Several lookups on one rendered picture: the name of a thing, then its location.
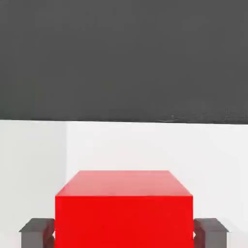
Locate small red cube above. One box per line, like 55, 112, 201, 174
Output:
54, 170, 194, 248

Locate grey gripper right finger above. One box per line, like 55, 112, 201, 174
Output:
193, 217, 232, 248

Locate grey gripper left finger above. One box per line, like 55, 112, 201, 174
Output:
18, 217, 56, 248

